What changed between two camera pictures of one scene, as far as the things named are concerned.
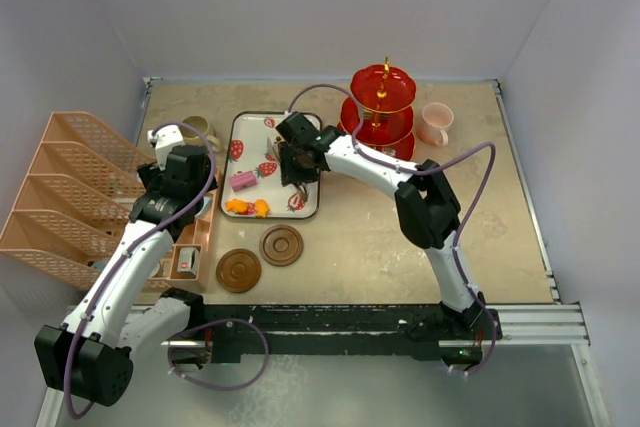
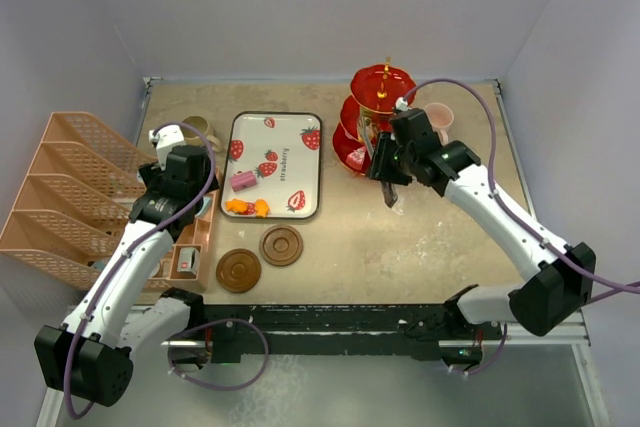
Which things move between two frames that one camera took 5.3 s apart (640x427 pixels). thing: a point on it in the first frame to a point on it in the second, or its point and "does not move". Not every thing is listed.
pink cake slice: x=241 y=180 does not move
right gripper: x=288 y=173 to x=380 y=167
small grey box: x=188 y=260 does not move
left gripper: x=152 y=173 does not move
